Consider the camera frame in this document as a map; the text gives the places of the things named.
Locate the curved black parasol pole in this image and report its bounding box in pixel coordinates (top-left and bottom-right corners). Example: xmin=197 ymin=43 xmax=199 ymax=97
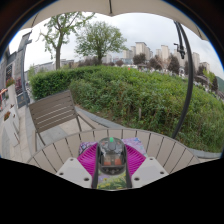
xmin=171 ymin=20 xmax=195 ymax=140

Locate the dark sign pillar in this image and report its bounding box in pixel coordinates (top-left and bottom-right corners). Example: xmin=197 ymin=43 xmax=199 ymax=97
xmin=18 ymin=31 xmax=35 ymax=108

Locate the thin-crowned tree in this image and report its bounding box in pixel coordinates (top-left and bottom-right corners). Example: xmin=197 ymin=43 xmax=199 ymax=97
xmin=38 ymin=11 xmax=96 ymax=71

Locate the group of tall buildings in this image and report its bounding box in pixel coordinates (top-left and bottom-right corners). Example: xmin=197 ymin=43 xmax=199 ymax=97
xmin=121 ymin=41 xmax=212 ymax=76

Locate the transparent computer mouse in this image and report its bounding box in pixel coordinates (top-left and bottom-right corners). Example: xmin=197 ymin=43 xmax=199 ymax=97
xmin=97 ymin=136 xmax=128 ymax=177

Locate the slatted brown patio chair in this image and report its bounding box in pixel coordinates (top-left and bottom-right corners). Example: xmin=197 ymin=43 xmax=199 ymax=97
xmin=27 ymin=89 xmax=98 ymax=153

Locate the white flower planter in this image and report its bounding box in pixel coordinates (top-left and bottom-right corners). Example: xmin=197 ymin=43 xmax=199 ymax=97
xmin=0 ymin=105 xmax=22 ymax=148

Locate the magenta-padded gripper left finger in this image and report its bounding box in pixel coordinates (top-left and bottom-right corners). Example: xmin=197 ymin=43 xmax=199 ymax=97
xmin=55 ymin=143 xmax=101 ymax=190

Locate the beige parasol canopy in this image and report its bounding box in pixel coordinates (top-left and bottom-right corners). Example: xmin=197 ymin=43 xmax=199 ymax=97
xmin=19 ymin=0 xmax=210 ymax=42

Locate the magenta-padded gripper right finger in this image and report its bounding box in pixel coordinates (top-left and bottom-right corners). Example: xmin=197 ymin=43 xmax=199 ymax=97
xmin=123 ymin=143 xmax=170 ymax=190

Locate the dense round-crowned tree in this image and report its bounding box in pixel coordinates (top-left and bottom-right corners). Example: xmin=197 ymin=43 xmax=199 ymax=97
xmin=74 ymin=20 xmax=129 ymax=66

